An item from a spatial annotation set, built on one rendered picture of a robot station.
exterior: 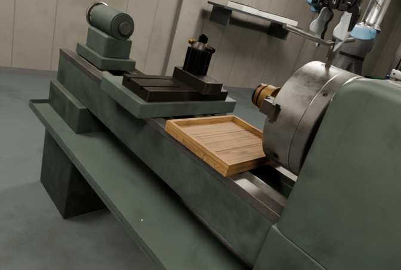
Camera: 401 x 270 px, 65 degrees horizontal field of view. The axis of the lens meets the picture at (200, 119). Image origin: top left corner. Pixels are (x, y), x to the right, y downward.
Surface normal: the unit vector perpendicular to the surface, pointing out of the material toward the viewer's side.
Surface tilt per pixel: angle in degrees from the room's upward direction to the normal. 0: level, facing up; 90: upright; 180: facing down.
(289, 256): 90
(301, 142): 97
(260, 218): 90
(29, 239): 0
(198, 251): 0
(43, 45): 90
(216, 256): 0
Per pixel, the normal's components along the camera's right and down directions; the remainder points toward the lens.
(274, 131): -0.75, 0.24
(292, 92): -0.49, -0.39
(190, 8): 0.54, 0.43
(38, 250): 0.26, -0.90
